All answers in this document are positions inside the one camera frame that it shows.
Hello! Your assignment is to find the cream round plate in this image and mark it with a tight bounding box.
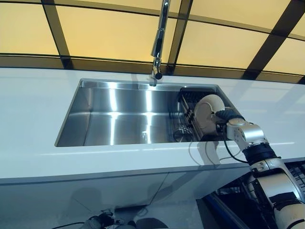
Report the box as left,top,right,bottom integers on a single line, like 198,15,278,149
193,94,226,137

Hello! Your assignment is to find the chrome gooseneck faucet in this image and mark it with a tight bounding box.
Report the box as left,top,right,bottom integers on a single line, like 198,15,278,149
149,0,171,86

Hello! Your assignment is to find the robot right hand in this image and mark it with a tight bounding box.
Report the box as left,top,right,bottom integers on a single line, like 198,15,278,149
210,106,246,137

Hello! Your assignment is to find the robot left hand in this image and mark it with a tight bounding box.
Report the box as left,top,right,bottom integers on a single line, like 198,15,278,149
84,208,116,229

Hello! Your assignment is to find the dark framed yellow window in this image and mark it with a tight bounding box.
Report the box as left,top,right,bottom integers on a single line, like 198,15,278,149
0,0,305,84

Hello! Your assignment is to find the stainless steel sink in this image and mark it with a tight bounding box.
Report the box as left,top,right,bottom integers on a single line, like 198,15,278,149
54,78,239,147

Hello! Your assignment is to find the black wire dishwasher rack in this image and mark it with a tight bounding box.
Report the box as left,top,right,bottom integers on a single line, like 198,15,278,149
218,162,305,215

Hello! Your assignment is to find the black sink drying rack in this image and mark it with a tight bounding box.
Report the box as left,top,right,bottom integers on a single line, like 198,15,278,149
177,87,239,141

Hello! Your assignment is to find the round steel sink strainer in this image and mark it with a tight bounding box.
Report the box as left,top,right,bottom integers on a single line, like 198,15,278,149
173,127,193,142

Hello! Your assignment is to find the white glossy base cabinet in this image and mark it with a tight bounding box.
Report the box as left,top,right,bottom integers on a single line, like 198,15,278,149
0,164,251,229

